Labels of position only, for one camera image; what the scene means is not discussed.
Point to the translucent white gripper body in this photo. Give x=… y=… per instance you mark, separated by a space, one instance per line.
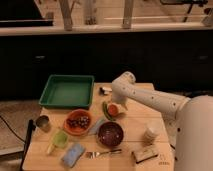
x=120 y=108

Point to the red apple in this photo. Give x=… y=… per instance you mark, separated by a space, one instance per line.
x=113 y=110

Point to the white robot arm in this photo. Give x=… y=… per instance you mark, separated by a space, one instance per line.
x=194 y=141

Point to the purple bowl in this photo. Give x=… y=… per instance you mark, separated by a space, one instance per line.
x=110 y=134

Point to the orange bowl with grapes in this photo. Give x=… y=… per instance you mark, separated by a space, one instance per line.
x=77 y=122

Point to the green chili pepper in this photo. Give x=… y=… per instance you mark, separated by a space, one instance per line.
x=104 y=108

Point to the white paper cup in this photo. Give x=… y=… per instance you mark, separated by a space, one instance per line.
x=152 y=131

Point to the silver fork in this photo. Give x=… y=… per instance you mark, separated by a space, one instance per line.
x=96 y=154

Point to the green plastic tray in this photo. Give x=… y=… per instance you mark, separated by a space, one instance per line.
x=68 y=92

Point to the blue sponge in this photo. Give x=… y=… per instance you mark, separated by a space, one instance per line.
x=73 y=154

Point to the green measuring cup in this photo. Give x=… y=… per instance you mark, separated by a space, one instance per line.
x=59 y=140

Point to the small metal cup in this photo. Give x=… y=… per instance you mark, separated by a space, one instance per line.
x=43 y=123

